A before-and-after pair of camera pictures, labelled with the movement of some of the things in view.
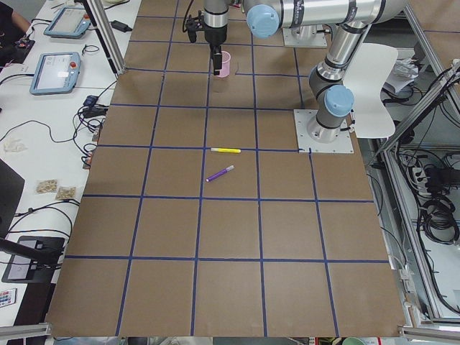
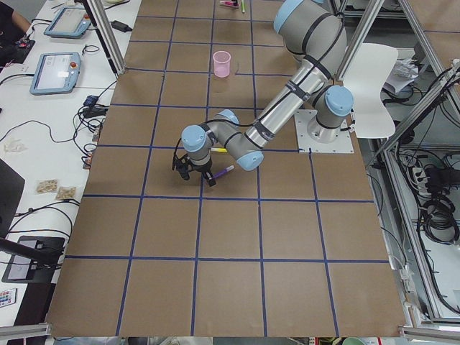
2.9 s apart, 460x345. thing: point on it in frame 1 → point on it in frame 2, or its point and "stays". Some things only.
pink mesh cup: (226, 58) stays
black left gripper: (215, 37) → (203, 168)
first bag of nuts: (46, 185) stays
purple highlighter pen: (220, 173) stays
